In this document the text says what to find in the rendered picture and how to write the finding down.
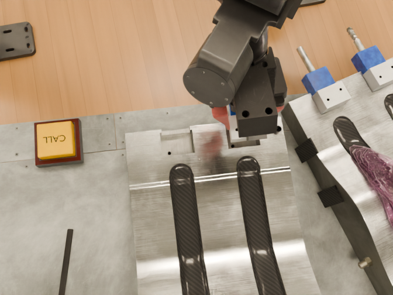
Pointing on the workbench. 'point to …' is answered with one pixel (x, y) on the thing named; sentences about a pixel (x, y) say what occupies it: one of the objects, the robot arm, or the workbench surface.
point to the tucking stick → (65, 262)
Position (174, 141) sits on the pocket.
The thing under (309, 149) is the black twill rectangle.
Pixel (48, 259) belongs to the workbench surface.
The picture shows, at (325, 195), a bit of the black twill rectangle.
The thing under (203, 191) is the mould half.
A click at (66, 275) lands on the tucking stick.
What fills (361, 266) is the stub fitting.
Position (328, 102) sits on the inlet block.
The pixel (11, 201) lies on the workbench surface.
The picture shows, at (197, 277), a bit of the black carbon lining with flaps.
